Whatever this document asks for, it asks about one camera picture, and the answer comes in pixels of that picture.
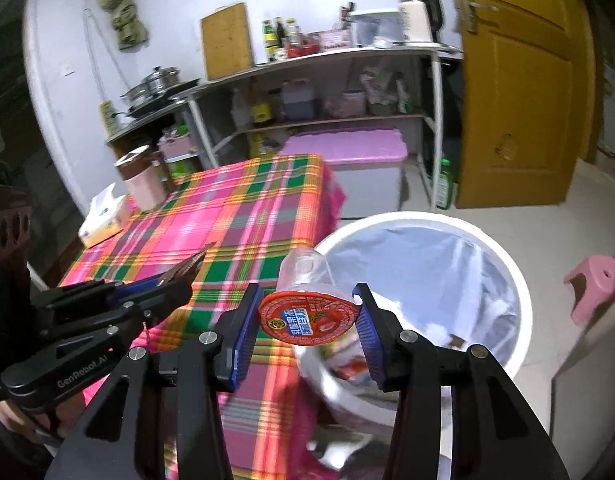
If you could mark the yellow package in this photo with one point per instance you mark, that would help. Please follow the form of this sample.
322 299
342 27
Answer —
265 145

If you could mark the red lidded jelly cup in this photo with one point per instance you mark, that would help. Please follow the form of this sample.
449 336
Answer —
307 317

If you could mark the pink plastic stool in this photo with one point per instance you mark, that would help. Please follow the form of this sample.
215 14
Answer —
592 285

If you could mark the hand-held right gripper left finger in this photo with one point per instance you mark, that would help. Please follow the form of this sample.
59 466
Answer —
242 335

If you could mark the steel steamer pot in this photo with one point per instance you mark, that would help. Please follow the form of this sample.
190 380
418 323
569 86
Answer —
155 85

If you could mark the red seasoning jar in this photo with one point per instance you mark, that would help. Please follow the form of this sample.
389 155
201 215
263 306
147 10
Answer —
310 46

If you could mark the white plastic bottle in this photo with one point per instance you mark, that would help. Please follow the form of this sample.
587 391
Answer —
240 110

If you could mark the white wall switch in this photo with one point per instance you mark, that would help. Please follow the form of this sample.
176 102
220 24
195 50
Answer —
67 69

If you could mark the green white bottle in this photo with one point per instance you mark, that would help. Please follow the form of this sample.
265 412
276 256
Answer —
405 97

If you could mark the hanging green cloth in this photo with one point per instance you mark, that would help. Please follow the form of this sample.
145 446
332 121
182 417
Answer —
122 10

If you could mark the red brown wrapper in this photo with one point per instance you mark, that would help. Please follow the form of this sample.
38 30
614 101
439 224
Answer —
187 265

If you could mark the dark sauce bottle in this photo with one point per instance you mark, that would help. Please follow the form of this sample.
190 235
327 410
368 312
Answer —
281 35

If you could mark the yellow white tissue box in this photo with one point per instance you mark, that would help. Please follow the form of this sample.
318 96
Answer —
104 220

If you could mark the clear plastic container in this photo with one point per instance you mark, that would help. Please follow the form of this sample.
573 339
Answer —
377 27

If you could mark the clear oil bottle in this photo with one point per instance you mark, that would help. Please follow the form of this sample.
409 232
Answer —
293 32

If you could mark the yellow label bottle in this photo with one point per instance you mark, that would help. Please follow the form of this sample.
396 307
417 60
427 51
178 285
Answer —
262 110

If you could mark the crumpled plastic bag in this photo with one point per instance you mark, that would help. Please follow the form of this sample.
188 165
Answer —
380 85

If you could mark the plaid pink green tablecloth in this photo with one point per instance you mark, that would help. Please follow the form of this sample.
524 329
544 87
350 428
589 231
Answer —
227 210

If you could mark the pink pitcher brown lid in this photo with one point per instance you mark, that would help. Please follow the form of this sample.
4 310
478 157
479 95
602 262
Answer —
142 185

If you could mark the low stove counter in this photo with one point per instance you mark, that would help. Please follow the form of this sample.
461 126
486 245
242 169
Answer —
137 127

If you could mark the green plastic bottle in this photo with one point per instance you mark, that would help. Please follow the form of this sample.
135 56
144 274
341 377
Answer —
445 187

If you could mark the pink lidded storage box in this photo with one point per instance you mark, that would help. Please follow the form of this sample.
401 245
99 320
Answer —
347 150

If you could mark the yellow power strip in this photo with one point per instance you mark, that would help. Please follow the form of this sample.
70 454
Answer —
106 117

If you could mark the pink plastic tub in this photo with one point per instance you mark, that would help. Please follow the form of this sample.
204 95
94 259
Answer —
353 105

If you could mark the white shelf unit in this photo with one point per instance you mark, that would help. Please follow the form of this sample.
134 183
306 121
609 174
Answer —
337 55

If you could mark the wooden cutting board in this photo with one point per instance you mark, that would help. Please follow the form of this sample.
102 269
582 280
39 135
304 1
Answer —
227 42

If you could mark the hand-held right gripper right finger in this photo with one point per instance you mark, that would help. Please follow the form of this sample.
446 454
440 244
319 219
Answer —
371 340

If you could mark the yellow wooden door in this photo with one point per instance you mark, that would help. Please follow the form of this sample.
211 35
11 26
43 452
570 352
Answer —
527 110

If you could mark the pink utensil holder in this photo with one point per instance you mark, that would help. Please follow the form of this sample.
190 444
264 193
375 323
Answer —
335 41

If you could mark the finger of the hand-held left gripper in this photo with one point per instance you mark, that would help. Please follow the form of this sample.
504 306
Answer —
132 291
157 305

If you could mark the pink plastic basket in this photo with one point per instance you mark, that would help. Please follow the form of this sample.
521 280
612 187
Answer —
177 147

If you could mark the green glass bottle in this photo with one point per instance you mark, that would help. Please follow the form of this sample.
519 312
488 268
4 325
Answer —
270 42

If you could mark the person's left hand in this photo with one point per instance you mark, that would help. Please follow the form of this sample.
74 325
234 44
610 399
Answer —
17 417

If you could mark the white electric kettle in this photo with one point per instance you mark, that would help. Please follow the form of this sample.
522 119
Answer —
415 20

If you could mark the black induction cooktop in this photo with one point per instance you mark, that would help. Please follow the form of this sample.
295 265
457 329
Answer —
162 100

